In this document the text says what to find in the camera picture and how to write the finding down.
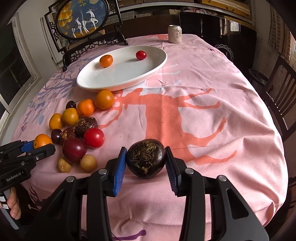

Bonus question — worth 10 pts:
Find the orange kumquat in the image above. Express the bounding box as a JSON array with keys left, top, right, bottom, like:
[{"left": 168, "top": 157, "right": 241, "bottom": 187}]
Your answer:
[{"left": 49, "top": 113, "right": 65, "bottom": 130}]

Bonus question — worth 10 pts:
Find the smooth orange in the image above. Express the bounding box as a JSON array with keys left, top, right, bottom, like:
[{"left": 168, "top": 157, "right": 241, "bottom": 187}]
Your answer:
[{"left": 95, "top": 90, "right": 114, "bottom": 110}]

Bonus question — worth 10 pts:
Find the person's left hand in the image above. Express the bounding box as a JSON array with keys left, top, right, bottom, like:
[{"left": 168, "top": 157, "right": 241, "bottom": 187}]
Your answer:
[{"left": 8, "top": 187, "right": 21, "bottom": 220}]

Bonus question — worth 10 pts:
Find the round black stool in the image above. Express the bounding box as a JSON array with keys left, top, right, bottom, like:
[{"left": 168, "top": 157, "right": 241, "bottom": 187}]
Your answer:
[{"left": 248, "top": 69, "right": 268, "bottom": 87}]

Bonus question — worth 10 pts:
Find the red cherry tomato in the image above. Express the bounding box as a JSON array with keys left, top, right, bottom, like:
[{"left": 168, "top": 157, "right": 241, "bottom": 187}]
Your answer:
[
  {"left": 83, "top": 128, "right": 104, "bottom": 149},
  {"left": 135, "top": 50, "right": 147, "bottom": 60}
]

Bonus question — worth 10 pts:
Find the wall shelf with boxes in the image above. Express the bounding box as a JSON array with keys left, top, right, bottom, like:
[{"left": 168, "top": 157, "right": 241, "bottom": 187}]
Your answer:
[{"left": 118, "top": 1, "right": 255, "bottom": 26}]

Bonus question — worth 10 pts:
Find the dark cherry front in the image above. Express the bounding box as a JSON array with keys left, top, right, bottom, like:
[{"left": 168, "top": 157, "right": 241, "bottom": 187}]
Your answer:
[{"left": 51, "top": 128, "right": 62, "bottom": 145}]

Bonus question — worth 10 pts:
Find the dark cherry with stem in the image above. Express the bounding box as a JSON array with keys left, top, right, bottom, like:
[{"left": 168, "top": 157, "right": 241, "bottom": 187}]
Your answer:
[{"left": 65, "top": 99, "right": 82, "bottom": 109}]

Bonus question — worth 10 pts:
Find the water chestnut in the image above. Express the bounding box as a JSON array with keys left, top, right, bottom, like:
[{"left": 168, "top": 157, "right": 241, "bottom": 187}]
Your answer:
[
  {"left": 59, "top": 128, "right": 76, "bottom": 146},
  {"left": 74, "top": 116, "right": 98, "bottom": 138},
  {"left": 125, "top": 138, "right": 166, "bottom": 179}
]

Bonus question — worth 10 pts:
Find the water chestnut front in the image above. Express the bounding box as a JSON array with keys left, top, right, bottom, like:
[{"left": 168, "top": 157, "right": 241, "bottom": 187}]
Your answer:
[{"left": 59, "top": 128, "right": 76, "bottom": 146}]

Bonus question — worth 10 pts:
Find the dark wooden chair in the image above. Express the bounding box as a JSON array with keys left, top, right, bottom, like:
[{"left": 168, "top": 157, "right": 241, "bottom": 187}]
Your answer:
[{"left": 259, "top": 56, "right": 295, "bottom": 142}]

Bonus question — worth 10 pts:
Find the yellow-orange kumquat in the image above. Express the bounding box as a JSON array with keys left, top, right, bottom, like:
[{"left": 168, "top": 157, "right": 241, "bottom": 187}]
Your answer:
[{"left": 62, "top": 108, "right": 79, "bottom": 127}]

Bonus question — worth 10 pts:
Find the large mandarin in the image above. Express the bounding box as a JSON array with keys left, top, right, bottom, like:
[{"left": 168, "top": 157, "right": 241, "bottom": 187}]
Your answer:
[
  {"left": 33, "top": 133, "right": 53, "bottom": 149},
  {"left": 99, "top": 54, "right": 113, "bottom": 68}
]

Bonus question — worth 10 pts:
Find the pink printed tablecloth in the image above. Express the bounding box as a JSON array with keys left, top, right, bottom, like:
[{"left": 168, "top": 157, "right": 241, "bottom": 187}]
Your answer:
[{"left": 11, "top": 35, "right": 288, "bottom": 240}]

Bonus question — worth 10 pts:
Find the red plum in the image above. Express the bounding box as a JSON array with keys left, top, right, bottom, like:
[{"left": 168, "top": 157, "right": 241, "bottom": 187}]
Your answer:
[{"left": 62, "top": 138, "right": 87, "bottom": 164}]

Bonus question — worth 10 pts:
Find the tan longan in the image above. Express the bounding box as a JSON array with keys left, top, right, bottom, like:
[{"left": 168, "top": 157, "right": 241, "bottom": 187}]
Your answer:
[
  {"left": 79, "top": 154, "right": 97, "bottom": 172},
  {"left": 58, "top": 158, "right": 72, "bottom": 173}
]

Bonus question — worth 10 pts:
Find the white drink can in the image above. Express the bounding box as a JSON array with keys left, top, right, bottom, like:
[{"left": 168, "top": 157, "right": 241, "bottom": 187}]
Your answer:
[{"left": 168, "top": 25, "right": 183, "bottom": 44}]

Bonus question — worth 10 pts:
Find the round deer art screen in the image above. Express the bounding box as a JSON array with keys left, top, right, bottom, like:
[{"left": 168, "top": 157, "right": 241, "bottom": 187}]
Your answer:
[{"left": 44, "top": 1, "right": 128, "bottom": 71}]

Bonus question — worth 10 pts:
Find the white oval plate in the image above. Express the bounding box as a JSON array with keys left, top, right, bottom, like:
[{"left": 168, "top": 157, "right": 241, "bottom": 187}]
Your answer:
[{"left": 76, "top": 46, "right": 168, "bottom": 92}]

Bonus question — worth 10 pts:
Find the small mandarin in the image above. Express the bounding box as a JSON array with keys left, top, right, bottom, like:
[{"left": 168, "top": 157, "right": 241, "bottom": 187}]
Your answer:
[{"left": 77, "top": 99, "right": 96, "bottom": 117}]

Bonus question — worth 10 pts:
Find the tan longan front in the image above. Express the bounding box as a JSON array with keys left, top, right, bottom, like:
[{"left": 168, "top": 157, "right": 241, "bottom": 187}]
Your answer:
[{"left": 58, "top": 158, "right": 72, "bottom": 173}]

